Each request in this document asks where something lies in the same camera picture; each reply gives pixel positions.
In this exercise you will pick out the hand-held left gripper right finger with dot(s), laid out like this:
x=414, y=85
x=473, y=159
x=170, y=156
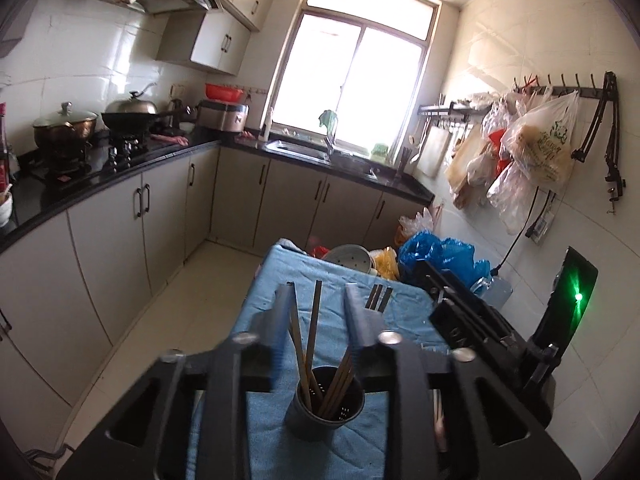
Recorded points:
x=357, y=315

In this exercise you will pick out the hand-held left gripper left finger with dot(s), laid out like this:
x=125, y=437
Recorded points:
x=280, y=320

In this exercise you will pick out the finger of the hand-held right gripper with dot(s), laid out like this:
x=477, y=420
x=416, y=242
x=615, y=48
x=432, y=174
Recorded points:
x=450, y=285

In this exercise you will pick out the row of wooden chopsticks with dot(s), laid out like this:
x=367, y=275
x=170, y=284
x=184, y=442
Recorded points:
x=315, y=320

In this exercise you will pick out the dark grey perforated utensil holder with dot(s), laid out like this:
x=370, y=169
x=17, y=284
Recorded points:
x=325, y=425

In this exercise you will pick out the blue plastic bag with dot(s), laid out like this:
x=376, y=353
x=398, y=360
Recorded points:
x=440, y=257

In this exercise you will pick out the clear glass mug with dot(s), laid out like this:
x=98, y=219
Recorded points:
x=497, y=291

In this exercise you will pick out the white perforated bowl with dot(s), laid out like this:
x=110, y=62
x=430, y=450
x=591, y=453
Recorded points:
x=350, y=257

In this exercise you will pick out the yellow plastic bag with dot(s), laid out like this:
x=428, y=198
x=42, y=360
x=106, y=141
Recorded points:
x=386, y=262

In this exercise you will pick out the blue towel cloth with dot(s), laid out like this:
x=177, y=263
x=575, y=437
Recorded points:
x=270, y=425

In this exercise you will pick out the countertop chopstick holder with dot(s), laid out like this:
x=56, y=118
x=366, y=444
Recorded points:
x=404, y=159

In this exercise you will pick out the white cutting board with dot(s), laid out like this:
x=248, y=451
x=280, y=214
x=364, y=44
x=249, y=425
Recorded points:
x=434, y=151

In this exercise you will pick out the beige lower kitchen cabinets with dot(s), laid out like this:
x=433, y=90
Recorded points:
x=150, y=240

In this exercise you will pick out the beige kitchen cabinets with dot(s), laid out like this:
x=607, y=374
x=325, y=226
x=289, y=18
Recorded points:
x=220, y=20
x=150, y=240

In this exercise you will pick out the hanging plastic bags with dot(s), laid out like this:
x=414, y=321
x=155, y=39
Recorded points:
x=525, y=145

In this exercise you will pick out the steel kitchen sink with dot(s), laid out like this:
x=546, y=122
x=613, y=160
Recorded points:
x=300, y=149

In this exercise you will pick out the steel sink faucet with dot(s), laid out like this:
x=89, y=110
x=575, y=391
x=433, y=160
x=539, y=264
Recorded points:
x=329, y=140

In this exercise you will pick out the green rag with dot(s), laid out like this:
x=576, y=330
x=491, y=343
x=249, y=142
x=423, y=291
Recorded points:
x=328, y=120

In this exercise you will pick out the steel rice cooker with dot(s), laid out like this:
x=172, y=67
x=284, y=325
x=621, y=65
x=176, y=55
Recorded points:
x=222, y=116

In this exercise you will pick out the pink cloth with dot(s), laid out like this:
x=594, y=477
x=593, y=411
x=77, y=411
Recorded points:
x=169, y=138

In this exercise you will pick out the black kitchen countertop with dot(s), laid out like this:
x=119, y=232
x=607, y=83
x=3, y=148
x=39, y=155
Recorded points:
x=100, y=180

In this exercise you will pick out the kitchen window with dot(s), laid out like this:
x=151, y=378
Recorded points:
x=350, y=75

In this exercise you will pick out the red plastic basin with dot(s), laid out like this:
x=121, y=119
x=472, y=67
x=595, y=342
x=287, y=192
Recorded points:
x=225, y=91

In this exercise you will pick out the steel kettle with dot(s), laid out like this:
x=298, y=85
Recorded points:
x=175, y=109

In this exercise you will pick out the gas stove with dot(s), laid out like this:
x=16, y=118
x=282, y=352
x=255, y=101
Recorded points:
x=100, y=152

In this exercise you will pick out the black wok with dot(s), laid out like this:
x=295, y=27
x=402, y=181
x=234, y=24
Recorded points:
x=130, y=117

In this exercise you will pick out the brass cooking pot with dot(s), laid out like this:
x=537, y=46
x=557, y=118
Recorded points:
x=65, y=130

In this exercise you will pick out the beige upper kitchen cabinets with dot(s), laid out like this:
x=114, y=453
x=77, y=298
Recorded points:
x=220, y=20

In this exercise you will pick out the wall power socket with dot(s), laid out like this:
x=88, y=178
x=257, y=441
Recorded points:
x=541, y=225

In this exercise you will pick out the wall hook rail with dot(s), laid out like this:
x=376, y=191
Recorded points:
x=560, y=87

